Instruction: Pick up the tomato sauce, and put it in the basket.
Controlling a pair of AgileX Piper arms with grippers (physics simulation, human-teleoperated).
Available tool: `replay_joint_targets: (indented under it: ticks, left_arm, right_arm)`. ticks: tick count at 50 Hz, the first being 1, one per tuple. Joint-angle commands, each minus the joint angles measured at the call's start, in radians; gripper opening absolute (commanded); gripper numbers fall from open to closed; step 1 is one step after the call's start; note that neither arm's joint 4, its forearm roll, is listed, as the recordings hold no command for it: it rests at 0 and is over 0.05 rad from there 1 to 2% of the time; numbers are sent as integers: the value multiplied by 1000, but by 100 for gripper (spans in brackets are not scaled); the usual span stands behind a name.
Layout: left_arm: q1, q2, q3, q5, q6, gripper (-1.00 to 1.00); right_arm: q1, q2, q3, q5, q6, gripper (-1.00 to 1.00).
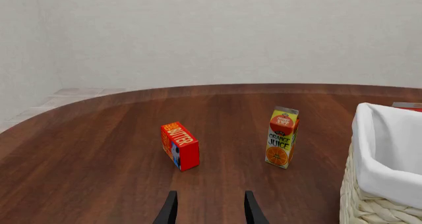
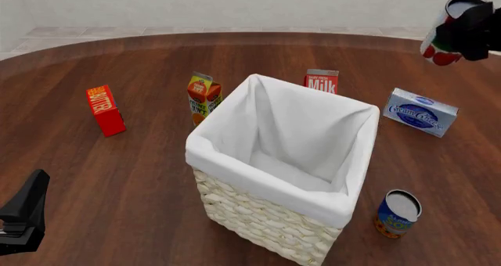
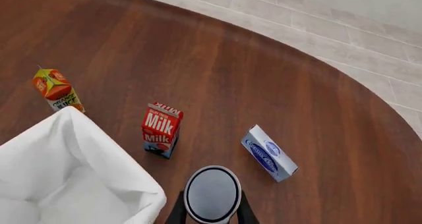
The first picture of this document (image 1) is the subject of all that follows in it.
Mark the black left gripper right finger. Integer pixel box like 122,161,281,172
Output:
244,190,270,224

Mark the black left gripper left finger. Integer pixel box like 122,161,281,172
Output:
152,190,179,224

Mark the woven basket with white liner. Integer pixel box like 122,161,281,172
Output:
339,101,422,224

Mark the red butter box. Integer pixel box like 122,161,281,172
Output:
160,121,200,173

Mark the orange juice carton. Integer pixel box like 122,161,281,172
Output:
264,105,301,170

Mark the red box with grey top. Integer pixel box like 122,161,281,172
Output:
391,101,422,113

